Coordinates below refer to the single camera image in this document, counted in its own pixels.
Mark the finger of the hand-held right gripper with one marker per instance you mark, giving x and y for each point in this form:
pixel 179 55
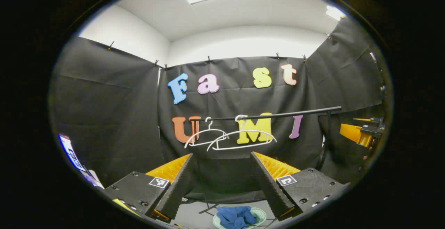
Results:
pixel 354 133
pixel 363 119

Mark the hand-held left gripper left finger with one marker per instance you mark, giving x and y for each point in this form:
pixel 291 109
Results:
pixel 175 187

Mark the blue white printed board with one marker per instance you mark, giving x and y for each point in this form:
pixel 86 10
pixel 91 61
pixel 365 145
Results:
pixel 69 149

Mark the small ceiling light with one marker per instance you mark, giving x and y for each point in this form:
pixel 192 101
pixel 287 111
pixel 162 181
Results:
pixel 334 13

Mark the black clothes rack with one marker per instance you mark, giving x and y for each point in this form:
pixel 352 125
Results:
pixel 295 113

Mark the blue shirt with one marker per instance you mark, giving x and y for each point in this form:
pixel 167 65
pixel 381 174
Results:
pixel 236 217

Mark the white clothes hanger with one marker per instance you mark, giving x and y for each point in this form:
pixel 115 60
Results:
pixel 243 132
pixel 196 135

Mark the green laundry hamper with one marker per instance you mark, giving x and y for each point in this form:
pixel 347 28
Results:
pixel 260 215

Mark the row of black cloth clips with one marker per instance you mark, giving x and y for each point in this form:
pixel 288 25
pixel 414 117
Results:
pixel 209 59

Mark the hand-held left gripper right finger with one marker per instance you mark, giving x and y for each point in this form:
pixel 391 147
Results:
pixel 269 187

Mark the black backdrop cloth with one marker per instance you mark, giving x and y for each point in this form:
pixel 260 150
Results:
pixel 111 117

